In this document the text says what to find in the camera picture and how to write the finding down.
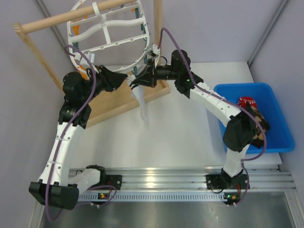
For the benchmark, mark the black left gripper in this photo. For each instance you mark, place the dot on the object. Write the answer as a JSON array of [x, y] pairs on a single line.
[[112, 80]]

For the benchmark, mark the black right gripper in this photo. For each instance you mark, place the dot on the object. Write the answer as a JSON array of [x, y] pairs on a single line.
[[146, 77]]

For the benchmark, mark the white sock black stripes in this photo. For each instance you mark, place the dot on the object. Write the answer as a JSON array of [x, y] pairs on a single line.
[[144, 115]]

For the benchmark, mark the white plastic sock hanger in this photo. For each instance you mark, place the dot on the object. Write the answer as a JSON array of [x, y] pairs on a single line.
[[120, 30]]

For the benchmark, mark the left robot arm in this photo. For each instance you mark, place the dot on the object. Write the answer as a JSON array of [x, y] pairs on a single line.
[[66, 142]]

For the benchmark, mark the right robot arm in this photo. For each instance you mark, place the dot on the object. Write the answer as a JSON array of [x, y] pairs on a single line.
[[239, 122]]

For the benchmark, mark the wooden hanger stand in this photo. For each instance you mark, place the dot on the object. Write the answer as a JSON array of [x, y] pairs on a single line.
[[107, 104]]

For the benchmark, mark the orange clothes peg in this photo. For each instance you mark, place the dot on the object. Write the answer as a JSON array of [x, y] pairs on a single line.
[[75, 29]]

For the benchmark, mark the red white patterned sock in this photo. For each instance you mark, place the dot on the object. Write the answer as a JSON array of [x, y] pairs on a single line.
[[246, 101]]

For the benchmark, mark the blue plastic bin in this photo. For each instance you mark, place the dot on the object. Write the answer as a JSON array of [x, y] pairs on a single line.
[[279, 137]]

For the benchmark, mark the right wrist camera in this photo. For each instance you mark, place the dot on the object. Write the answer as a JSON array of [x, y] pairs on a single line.
[[154, 51]]

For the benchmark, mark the aluminium mounting rail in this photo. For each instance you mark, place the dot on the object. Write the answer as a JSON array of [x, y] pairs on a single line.
[[98, 185]]

